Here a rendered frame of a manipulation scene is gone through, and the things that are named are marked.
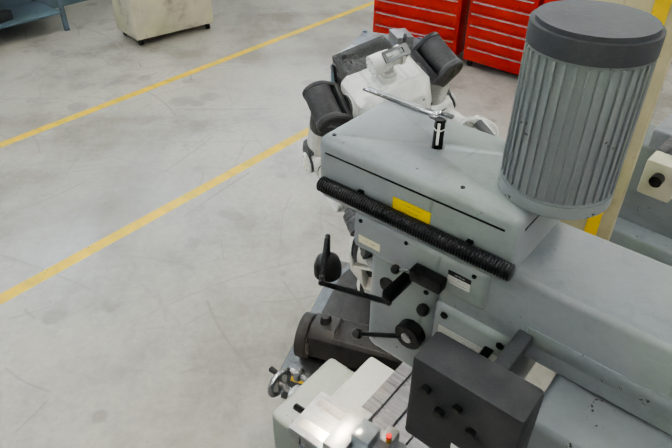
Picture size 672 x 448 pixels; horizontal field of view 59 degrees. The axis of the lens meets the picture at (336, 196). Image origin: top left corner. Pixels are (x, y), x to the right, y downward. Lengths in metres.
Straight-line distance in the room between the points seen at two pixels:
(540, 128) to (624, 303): 0.36
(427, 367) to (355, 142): 0.49
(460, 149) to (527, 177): 0.23
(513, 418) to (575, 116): 0.47
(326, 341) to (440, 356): 1.57
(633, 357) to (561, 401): 0.17
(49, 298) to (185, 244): 0.86
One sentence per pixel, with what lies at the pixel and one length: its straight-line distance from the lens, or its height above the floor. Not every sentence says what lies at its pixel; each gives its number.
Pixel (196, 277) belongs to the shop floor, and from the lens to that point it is 3.79.
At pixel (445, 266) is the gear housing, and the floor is 1.70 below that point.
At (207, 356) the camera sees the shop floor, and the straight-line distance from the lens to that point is 3.34.
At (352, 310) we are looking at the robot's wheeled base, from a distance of 2.71.
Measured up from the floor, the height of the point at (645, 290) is 1.76.
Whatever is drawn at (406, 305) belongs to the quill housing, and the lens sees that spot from 1.40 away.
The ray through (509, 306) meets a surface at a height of 1.68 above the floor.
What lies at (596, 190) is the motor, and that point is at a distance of 1.08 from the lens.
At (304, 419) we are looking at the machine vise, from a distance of 1.77.
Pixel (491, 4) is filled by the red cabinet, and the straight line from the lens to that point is 6.39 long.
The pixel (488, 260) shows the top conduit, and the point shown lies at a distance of 1.11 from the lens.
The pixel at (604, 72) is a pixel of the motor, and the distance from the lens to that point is 0.97.
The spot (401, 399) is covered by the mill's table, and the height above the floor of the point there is 0.98.
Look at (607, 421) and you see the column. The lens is 1.25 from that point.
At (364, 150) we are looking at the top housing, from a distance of 1.22.
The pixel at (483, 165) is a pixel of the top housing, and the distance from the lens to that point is 1.20.
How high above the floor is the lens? 2.50
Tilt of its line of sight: 35 degrees down
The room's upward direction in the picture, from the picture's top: straight up
